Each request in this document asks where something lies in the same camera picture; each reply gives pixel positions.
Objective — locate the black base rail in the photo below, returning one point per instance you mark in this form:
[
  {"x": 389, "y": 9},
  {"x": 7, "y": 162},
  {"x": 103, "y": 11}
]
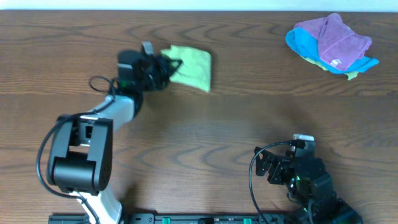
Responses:
[{"x": 149, "y": 218}]

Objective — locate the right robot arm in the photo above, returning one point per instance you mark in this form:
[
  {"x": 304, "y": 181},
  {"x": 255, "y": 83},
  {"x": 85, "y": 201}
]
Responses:
[{"x": 308, "y": 184}]

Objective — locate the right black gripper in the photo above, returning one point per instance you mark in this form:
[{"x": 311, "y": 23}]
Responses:
[{"x": 281, "y": 163}]

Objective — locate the yellow-green cloth at bottom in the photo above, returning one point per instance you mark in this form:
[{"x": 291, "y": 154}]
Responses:
[{"x": 350, "y": 75}]

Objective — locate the blue microfiber cloth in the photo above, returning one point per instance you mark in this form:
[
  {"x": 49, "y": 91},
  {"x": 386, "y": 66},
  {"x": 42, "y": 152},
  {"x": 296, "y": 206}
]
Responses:
[{"x": 305, "y": 45}]

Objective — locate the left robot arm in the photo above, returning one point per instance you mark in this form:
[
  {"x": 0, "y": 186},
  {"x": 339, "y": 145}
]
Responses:
[{"x": 81, "y": 154}]

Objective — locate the purple microfiber cloth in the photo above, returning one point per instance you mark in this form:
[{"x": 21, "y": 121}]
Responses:
[{"x": 338, "y": 45}]

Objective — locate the green microfiber cloth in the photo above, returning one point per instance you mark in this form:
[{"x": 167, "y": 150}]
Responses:
[{"x": 196, "y": 68}]

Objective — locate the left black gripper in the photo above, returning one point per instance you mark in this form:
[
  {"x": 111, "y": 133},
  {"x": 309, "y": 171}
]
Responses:
[{"x": 158, "y": 70}]

